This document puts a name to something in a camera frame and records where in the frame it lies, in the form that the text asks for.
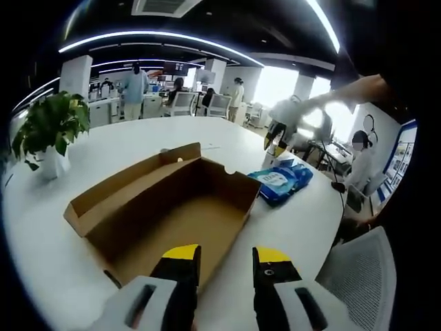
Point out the curved ceiling light strip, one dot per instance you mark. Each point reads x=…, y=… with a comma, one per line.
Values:
x=327, y=24
x=162, y=34

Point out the white mesh office chair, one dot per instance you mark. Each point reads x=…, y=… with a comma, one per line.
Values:
x=219, y=106
x=182, y=103

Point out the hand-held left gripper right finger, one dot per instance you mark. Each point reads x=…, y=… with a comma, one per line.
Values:
x=303, y=310

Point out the ceiling air conditioner vent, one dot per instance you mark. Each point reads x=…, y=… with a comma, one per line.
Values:
x=165, y=7

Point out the hanging dark display screen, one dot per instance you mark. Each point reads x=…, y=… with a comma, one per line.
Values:
x=175, y=68

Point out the black frame side desk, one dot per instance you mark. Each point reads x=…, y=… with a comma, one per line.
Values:
x=327, y=151

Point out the green plant in white pot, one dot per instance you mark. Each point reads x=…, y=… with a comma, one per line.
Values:
x=51, y=120

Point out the blue wet wipes pack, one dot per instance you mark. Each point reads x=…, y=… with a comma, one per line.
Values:
x=275, y=182

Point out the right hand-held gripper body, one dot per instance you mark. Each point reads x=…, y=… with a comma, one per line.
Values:
x=293, y=113

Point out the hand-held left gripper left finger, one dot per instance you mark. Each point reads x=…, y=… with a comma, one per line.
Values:
x=138, y=307

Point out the white rectangular packet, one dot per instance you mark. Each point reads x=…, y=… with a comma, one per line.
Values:
x=286, y=162

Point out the brown cardboard shoe box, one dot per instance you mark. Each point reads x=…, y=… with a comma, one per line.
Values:
x=144, y=193

